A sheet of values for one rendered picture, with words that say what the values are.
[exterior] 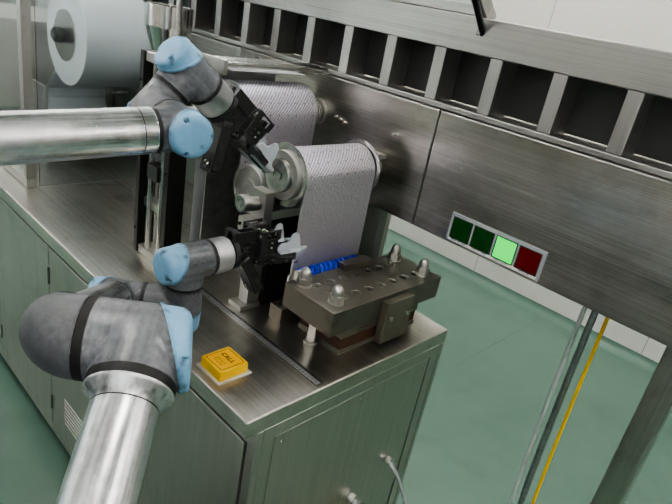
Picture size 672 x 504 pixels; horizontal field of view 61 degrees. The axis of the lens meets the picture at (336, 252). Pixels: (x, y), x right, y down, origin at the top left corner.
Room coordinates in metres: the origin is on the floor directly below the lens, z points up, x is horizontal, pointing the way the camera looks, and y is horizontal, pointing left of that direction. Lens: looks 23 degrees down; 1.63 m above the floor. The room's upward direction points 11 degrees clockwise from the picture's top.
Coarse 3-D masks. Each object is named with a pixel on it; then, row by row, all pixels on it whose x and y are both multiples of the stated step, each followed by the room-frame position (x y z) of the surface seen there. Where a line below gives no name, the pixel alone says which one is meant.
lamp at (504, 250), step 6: (498, 240) 1.24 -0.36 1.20; (504, 240) 1.24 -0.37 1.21; (498, 246) 1.24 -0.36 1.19; (504, 246) 1.23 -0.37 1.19; (510, 246) 1.22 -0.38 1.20; (516, 246) 1.22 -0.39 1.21; (498, 252) 1.24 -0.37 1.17; (504, 252) 1.23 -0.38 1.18; (510, 252) 1.22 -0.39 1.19; (498, 258) 1.24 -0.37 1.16; (504, 258) 1.23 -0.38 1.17; (510, 258) 1.22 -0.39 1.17
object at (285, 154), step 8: (280, 152) 1.27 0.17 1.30; (288, 152) 1.25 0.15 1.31; (288, 160) 1.25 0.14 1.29; (296, 160) 1.24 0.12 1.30; (296, 168) 1.23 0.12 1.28; (296, 176) 1.22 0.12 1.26; (296, 184) 1.22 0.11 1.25; (280, 192) 1.25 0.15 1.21; (288, 192) 1.24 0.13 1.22; (296, 192) 1.23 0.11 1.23
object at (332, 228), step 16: (304, 208) 1.24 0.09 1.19; (320, 208) 1.28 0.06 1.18; (336, 208) 1.32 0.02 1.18; (352, 208) 1.37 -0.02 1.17; (304, 224) 1.24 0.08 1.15; (320, 224) 1.29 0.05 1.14; (336, 224) 1.33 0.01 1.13; (352, 224) 1.37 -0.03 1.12; (304, 240) 1.25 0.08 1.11; (320, 240) 1.29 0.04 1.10; (336, 240) 1.34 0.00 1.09; (352, 240) 1.38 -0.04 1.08; (304, 256) 1.26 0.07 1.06; (320, 256) 1.30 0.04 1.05; (336, 256) 1.35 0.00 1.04
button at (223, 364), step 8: (216, 352) 1.00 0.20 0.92; (224, 352) 1.00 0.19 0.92; (232, 352) 1.01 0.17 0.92; (208, 360) 0.97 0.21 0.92; (216, 360) 0.97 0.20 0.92; (224, 360) 0.98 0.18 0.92; (232, 360) 0.98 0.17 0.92; (240, 360) 0.99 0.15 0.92; (208, 368) 0.96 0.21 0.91; (216, 368) 0.95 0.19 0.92; (224, 368) 0.95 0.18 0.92; (232, 368) 0.96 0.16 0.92; (240, 368) 0.97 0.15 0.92; (216, 376) 0.94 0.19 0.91; (224, 376) 0.94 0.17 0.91; (232, 376) 0.96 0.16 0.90
